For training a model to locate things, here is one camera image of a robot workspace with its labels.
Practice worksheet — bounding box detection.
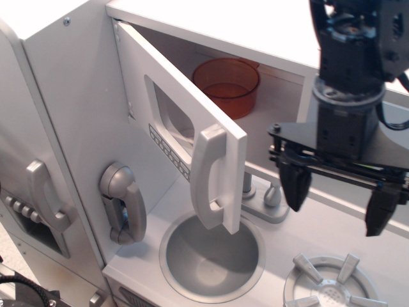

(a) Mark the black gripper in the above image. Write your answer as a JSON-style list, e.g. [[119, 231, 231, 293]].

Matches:
[[268, 100, 408, 237]]

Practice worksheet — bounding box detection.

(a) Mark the grey microwave door handle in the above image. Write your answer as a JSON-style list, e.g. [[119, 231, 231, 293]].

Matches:
[[190, 124, 226, 230]]

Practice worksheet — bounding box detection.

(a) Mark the white toy microwave door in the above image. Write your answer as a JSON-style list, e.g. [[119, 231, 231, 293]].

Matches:
[[112, 20, 247, 233]]

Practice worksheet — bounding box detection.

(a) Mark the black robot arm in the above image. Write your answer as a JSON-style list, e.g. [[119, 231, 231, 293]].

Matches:
[[268, 1, 408, 237]]

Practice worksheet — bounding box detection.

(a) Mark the grey toy faucet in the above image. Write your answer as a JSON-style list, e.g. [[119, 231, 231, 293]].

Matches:
[[242, 172, 289, 224]]

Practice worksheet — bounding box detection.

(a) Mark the grey toy stove burner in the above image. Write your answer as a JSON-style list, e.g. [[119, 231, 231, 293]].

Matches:
[[283, 253, 388, 306]]

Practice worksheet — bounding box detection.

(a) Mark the round grey toy sink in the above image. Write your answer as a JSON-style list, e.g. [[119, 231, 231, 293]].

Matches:
[[159, 213, 266, 304]]

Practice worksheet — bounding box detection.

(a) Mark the orange translucent toy pot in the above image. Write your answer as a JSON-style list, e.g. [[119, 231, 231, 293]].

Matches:
[[192, 58, 261, 120]]

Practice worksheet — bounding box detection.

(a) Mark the white toy kitchen cabinet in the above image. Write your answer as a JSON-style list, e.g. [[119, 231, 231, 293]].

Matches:
[[1, 1, 408, 306]]

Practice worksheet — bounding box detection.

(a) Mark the grey toy ice dispenser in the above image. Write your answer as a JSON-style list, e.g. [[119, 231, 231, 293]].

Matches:
[[1, 189, 70, 258]]

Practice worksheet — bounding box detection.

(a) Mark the black base equipment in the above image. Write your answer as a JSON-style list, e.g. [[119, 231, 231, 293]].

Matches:
[[1, 258, 63, 306]]

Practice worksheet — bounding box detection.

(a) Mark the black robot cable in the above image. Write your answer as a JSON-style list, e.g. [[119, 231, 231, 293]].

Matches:
[[375, 72, 409, 131]]

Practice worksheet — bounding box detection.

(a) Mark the grey fridge door handle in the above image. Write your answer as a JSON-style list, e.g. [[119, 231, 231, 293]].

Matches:
[[26, 159, 71, 233]]

